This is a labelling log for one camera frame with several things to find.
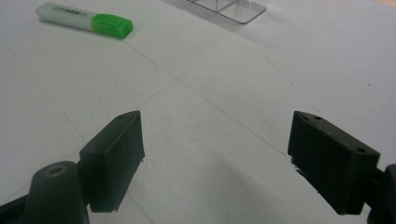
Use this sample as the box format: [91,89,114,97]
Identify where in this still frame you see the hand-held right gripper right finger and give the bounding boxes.
[287,110,381,217]

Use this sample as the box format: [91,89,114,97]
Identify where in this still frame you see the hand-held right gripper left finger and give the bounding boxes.
[78,109,146,214]

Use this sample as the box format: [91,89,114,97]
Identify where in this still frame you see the green highlighter pen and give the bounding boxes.
[35,1,134,40]

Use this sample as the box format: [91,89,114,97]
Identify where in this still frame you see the clear acrylic organizer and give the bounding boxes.
[186,0,271,25]

